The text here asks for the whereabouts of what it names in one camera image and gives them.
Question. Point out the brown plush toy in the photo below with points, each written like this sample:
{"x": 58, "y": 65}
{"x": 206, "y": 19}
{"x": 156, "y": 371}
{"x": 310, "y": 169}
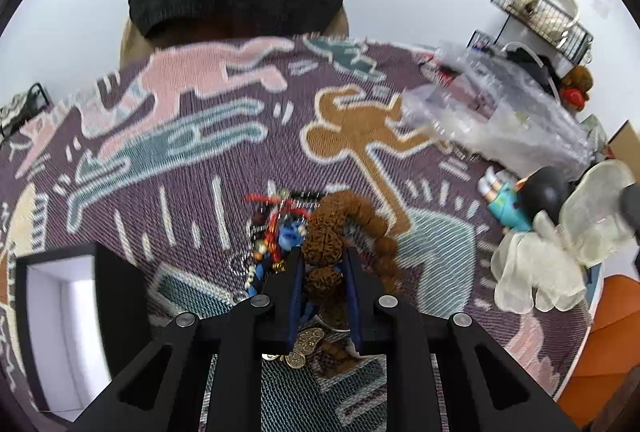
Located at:
{"x": 575, "y": 87}

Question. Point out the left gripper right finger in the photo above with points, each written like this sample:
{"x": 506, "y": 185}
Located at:
{"x": 369, "y": 308}

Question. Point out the black box white interior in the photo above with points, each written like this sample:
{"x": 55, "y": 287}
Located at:
{"x": 81, "y": 319}

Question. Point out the colourful cord jewelry bundle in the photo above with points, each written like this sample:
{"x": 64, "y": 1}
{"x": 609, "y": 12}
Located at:
{"x": 276, "y": 226}

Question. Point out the patterned woven blanket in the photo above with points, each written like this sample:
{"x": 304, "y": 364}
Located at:
{"x": 157, "y": 162}

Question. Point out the clear plastic bag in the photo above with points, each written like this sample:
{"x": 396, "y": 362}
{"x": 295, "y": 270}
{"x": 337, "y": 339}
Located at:
{"x": 492, "y": 107}

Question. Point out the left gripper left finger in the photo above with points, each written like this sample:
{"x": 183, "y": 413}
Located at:
{"x": 285, "y": 291}

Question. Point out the translucent white flower hairclip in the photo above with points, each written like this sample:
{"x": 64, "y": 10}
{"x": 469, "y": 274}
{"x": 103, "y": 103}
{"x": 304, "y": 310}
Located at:
{"x": 591, "y": 224}

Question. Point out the cardboard box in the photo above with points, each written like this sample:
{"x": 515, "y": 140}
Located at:
{"x": 625, "y": 146}

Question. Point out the orange seat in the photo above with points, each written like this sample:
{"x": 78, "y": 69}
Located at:
{"x": 611, "y": 351}

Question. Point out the black shoe rack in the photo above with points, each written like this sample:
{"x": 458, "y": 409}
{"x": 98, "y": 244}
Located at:
{"x": 23, "y": 107}

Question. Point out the black wire wall shelf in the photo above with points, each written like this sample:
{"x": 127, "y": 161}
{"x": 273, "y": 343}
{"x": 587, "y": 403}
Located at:
{"x": 556, "y": 22}

